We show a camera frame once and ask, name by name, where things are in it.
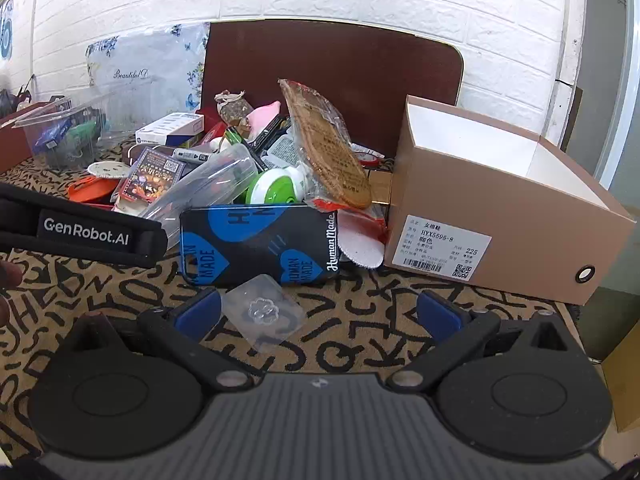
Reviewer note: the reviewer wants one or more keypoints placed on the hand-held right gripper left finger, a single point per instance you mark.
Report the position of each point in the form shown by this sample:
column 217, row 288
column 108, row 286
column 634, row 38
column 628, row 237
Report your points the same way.
column 202, row 310

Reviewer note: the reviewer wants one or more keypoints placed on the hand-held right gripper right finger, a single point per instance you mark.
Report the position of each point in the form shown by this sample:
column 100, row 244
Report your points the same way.
column 437, row 312

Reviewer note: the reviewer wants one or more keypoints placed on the white cardboard box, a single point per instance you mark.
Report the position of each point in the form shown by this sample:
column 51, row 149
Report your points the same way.
column 500, row 210

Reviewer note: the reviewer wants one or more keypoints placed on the green mosquito repellent device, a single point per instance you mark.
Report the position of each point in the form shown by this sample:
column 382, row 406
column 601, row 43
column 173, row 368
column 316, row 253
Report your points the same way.
column 277, row 187

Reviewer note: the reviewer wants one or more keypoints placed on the person's left hand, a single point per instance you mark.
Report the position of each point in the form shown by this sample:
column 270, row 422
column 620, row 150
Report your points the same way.
column 9, row 274

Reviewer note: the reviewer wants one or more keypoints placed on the orange plastic lid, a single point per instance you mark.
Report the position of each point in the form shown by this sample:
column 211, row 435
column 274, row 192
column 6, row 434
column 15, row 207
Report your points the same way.
column 90, row 190

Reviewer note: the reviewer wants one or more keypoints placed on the white round pad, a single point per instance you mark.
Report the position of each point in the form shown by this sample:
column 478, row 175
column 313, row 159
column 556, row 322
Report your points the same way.
column 107, row 170

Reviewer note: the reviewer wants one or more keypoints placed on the black phone case blue hearts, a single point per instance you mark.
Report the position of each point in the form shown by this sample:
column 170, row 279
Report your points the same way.
column 260, row 255

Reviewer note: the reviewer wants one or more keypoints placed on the colourful card box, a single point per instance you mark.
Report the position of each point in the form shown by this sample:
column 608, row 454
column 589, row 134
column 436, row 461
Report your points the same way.
column 150, row 172

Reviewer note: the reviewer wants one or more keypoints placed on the white pad in red packet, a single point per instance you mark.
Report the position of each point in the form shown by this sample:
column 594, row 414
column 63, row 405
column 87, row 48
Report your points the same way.
column 362, row 245

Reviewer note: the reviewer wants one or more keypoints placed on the clear plastic container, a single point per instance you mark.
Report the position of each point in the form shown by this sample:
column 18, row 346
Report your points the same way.
column 60, row 130

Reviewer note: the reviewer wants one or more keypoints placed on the clear plastic tube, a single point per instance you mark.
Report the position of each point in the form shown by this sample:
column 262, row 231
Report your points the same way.
column 210, row 185

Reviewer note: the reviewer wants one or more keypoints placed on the white tube with barcode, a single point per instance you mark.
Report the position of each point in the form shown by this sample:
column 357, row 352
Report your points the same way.
column 170, row 127

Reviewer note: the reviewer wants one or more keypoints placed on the small tan box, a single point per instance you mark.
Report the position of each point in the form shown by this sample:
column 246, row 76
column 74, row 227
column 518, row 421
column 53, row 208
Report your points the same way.
column 381, row 187

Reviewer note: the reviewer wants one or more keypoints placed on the red tape roll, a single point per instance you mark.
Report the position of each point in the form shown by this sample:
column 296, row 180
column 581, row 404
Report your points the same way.
column 370, row 161

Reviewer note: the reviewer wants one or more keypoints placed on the white floral bag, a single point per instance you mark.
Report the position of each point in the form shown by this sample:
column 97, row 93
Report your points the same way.
column 145, row 70

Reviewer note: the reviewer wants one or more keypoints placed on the white sauce packet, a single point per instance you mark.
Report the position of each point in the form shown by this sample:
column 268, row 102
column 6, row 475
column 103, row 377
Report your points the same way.
column 282, row 152

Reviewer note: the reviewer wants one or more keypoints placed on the brown sachet with twine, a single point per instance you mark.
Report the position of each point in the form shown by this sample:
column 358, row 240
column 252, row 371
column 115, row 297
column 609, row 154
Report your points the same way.
column 235, row 107

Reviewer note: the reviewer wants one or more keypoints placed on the plain cardboard box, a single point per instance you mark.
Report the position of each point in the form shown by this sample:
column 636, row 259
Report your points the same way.
column 625, row 385

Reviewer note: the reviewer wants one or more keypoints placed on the gold patterned packet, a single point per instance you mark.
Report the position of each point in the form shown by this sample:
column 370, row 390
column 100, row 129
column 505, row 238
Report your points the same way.
column 325, row 145

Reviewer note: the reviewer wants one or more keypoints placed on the dark brown board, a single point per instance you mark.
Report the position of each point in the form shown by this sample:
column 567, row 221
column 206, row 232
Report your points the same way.
column 350, row 65

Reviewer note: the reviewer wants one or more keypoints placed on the frosted glass door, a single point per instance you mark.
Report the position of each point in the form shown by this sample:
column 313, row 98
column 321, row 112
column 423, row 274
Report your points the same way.
column 607, row 85

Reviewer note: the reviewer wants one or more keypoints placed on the blue wall poster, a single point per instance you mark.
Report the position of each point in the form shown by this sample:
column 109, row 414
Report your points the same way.
column 6, row 30

